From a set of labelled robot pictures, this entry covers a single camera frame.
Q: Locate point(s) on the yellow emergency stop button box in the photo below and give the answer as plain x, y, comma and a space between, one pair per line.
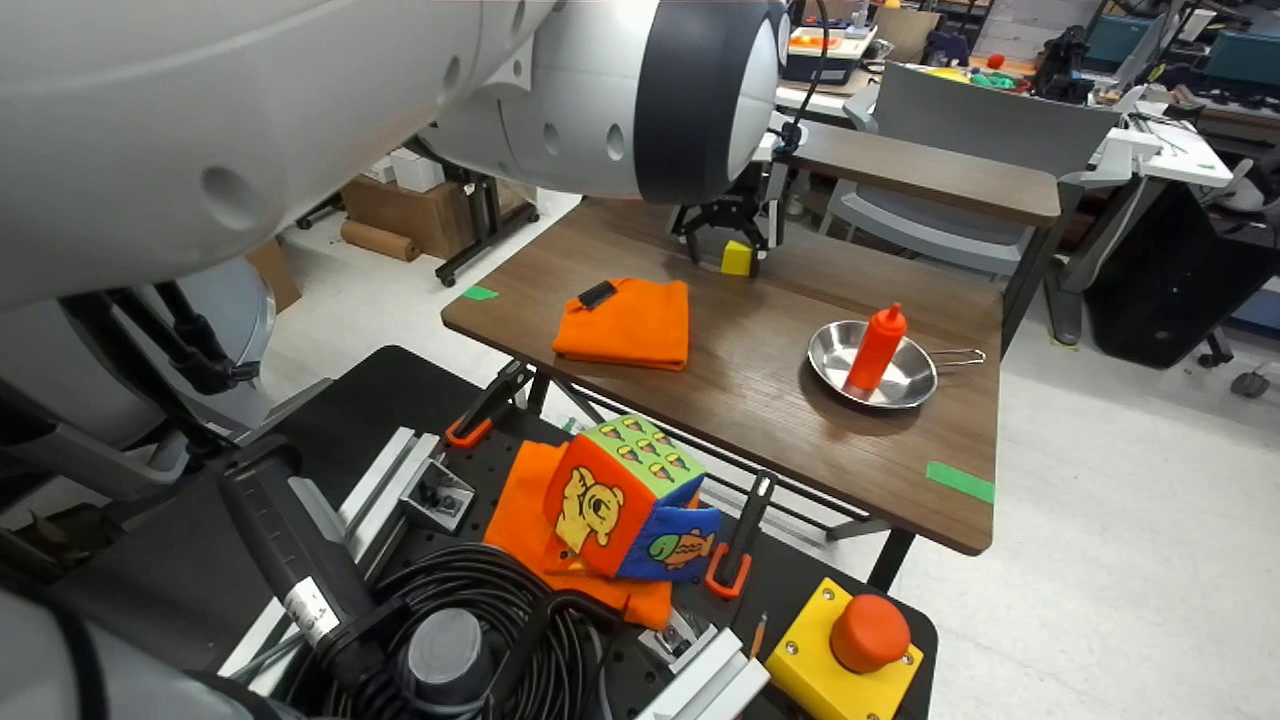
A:
813, 665

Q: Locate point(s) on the folded orange cloth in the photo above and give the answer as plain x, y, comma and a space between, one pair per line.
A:
633, 325

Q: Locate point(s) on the black robot cart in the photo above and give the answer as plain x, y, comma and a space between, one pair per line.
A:
346, 403

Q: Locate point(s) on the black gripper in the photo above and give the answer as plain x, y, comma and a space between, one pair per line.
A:
712, 220

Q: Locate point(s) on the grey round knob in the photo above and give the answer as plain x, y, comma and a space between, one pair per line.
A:
446, 659

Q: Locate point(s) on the red squeeze bottle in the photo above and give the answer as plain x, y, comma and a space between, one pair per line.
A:
877, 349

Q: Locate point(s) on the silver metal pan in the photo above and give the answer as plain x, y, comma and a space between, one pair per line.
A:
824, 366

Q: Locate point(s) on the wooden raised desk shelf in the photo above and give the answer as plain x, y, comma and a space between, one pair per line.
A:
933, 167

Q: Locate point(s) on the green tape strip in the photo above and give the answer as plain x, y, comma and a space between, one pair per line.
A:
477, 292
962, 481

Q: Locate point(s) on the small black rectangular object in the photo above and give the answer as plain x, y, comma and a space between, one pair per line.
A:
597, 292

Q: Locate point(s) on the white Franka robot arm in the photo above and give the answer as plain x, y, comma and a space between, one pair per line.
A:
264, 107

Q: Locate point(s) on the small yellow block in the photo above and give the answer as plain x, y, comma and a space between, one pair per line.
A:
737, 257

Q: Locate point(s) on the colourful soft toy cube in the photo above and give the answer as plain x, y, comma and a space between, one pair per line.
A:
624, 506

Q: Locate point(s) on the wooden pencil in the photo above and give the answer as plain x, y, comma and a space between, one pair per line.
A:
756, 635

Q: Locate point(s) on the brown cardboard box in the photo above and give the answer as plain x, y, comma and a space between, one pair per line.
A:
420, 213

